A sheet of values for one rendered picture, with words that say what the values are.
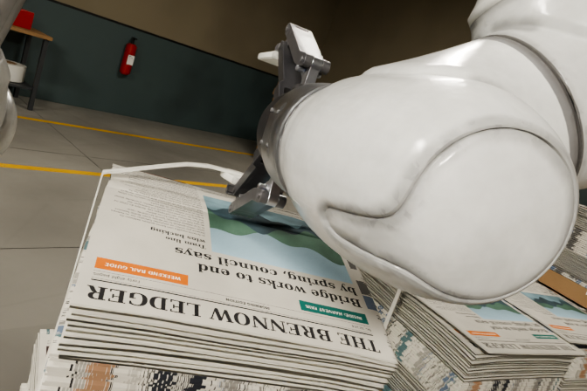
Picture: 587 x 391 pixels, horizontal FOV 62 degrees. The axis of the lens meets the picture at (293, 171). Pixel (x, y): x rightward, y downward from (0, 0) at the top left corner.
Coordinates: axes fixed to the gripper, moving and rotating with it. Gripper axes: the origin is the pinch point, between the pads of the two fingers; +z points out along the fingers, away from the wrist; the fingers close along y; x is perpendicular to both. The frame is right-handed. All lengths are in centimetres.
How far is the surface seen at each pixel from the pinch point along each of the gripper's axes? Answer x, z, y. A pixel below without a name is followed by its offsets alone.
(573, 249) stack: 99, 35, 7
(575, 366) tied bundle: 74, 6, 26
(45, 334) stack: -16, 28, 46
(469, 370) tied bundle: 45, 1, 27
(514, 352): 52, 0, 23
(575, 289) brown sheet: 100, 31, 17
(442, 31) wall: 425, 663, -218
